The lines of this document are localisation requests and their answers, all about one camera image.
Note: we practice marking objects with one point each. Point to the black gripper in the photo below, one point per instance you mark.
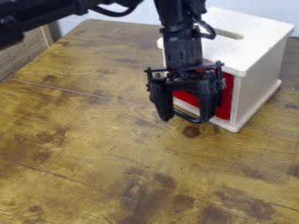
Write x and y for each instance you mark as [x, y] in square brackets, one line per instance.
[184, 68]

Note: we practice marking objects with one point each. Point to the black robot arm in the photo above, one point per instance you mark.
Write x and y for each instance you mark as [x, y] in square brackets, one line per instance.
[22, 15]

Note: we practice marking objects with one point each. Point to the white wooden box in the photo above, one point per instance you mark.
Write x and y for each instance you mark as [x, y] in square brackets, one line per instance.
[249, 46]

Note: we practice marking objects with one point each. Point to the red drawer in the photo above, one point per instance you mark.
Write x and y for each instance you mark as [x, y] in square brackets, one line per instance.
[226, 96]

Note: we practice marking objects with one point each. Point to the black metal drawer handle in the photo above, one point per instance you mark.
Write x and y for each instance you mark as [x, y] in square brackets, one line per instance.
[188, 118]

